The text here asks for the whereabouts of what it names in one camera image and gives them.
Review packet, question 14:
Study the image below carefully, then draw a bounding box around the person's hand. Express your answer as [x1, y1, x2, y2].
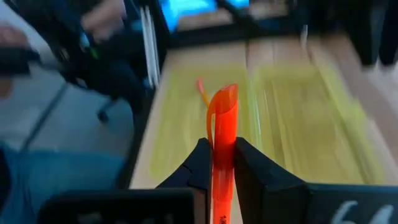
[0, 26, 29, 48]
[80, 0, 127, 44]

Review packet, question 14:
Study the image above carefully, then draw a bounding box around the orange pencil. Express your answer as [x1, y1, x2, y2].
[195, 77, 211, 109]

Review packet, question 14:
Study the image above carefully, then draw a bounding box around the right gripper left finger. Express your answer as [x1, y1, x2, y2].
[37, 138, 214, 224]

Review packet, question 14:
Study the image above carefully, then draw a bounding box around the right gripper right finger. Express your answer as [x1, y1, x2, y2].
[234, 136, 398, 224]

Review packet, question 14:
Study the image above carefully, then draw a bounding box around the yellow-green translucent pencil case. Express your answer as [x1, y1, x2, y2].
[149, 63, 386, 187]

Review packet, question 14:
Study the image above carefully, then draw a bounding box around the orange highlighter pen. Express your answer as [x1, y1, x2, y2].
[206, 83, 239, 224]

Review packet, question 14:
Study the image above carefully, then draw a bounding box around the person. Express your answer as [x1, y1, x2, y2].
[40, 0, 150, 107]
[0, 144, 126, 224]

